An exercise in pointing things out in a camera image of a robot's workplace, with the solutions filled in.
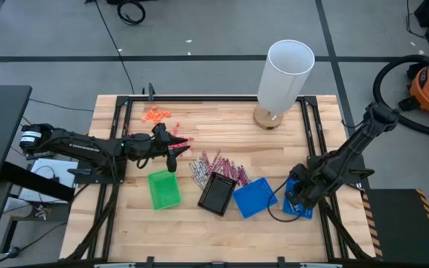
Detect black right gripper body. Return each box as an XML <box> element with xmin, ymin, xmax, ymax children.
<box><xmin>290</xmin><ymin>165</ymin><xmax>325</xmax><ymax>210</ymax></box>

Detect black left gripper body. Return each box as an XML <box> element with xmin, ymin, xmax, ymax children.
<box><xmin>130</xmin><ymin>122</ymin><xmax>180</xmax><ymax>173</ymax></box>

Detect blue plastic basket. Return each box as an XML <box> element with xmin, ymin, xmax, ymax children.
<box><xmin>232</xmin><ymin>176</ymin><xmax>279</xmax><ymax>220</ymax></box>
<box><xmin>282</xmin><ymin>177</ymin><xmax>315</xmax><ymax>220</ymax></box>

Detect green plastic basket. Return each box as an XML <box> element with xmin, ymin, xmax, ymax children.
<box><xmin>147</xmin><ymin>167</ymin><xmax>183</xmax><ymax>211</ymax></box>

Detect black plastic basket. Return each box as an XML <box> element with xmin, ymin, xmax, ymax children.
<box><xmin>197</xmin><ymin>171</ymin><xmax>238</xmax><ymax>217</ymax></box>

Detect white paper sheet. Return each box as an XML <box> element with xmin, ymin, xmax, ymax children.
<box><xmin>17</xmin><ymin>158</ymin><xmax>80</xmax><ymax>204</ymax></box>

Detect black yellow-striped floor platform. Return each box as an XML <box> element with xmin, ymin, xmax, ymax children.
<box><xmin>360</xmin><ymin>188</ymin><xmax>429</xmax><ymax>267</ymax></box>

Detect white shade wooden table lamp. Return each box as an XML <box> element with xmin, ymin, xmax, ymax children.
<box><xmin>252</xmin><ymin>39</ymin><xmax>316</xmax><ymax>131</ymax></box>

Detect black beam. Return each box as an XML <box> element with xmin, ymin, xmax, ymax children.
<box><xmin>0</xmin><ymin>160</ymin><xmax>76</xmax><ymax>204</ymax></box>

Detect metal keys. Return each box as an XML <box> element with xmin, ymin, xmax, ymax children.
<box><xmin>33</xmin><ymin>203</ymin><xmax>48</xmax><ymax>221</ymax></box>

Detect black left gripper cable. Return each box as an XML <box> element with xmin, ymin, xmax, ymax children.
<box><xmin>135</xmin><ymin>155</ymin><xmax>152</xmax><ymax>170</ymax></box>

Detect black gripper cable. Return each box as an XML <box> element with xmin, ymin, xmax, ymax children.
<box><xmin>135</xmin><ymin>155</ymin><xmax>152</xmax><ymax>170</ymax></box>
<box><xmin>266</xmin><ymin>177</ymin><xmax>301</xmax><ymax>223</ymax></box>

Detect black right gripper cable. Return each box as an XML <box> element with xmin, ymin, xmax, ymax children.
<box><xmin>266</xmin><ymin>177</ymin><xmax>301</xmax><ymax>223</ymax></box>

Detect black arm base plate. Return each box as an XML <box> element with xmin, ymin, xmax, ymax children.
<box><xmin>67</xmin><ymin>154</ymin><xmax>128</xmax><ymax>186</ymax></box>
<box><xmin>307</xmin><ymin>154</ymin><xmax>375</xmax><ymax>186</ymax></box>

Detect black aluminium table frame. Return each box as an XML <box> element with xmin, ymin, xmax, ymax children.
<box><xmin>65</xmin><ymin>83</ymin><xmax>375</xmax><ymax>268</ymax></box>

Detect thin black floor cable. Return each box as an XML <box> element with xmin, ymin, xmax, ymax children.
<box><xmin>28</xmin><ymin>98</ymin><xmax>95</xmax><ymax>112</ymax></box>
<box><xmin>94</xmin><ymin>0</ymin><xmax>136</xmax><ymax>95</ymax></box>

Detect coiled black cable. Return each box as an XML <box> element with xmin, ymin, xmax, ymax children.
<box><xmin>116</xmin><ymin>0</ymin><xmax>147</xmax><ymax>27</ymax></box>

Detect black floor cable with plug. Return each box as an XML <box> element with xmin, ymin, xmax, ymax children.
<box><xmin>0</xmin><ymin>222</ymin><xmax>69</xmax><ymax>268</ymax></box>

